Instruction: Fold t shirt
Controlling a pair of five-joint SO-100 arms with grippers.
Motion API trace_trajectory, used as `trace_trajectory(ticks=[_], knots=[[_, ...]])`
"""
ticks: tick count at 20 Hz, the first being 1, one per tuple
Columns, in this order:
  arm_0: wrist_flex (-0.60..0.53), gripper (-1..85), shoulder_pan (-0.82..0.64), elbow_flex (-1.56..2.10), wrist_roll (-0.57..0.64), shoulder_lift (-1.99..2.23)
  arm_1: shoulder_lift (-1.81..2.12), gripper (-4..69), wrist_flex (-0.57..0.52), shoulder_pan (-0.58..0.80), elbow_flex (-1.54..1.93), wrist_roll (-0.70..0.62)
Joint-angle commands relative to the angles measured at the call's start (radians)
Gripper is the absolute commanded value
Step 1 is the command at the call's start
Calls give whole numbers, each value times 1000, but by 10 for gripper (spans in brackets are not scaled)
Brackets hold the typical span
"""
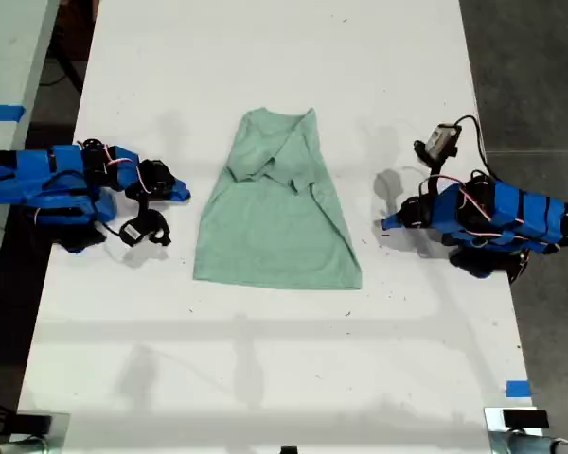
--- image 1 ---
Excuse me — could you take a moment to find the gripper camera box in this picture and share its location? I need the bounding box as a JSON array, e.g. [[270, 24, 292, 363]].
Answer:
[[414, 122, 463, 166], [118, 210, 173, 248]]

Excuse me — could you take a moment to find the black floor cable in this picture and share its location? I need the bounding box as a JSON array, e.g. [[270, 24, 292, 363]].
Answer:
[[38, 51, 85, 94]]

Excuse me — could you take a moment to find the metal table bracket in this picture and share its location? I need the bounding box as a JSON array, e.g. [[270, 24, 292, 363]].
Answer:
[[483, 406, 568, 454], [7, 410, 72, 454]]

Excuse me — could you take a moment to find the small black box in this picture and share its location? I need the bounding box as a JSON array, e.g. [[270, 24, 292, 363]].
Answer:
[[502, 409, 550, 430], [14, 412, 53, 437]]

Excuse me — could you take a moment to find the short blue tape strip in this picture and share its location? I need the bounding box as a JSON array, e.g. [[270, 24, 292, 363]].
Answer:
[[505, 379, 533, 399]]

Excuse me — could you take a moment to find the pale side table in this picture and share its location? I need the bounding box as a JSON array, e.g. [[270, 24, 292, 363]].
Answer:
[[0, 0, 62, 297]]

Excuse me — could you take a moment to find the pale green T-shirt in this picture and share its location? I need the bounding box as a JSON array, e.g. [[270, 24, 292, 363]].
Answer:
[[191, 107, 364, 290]]

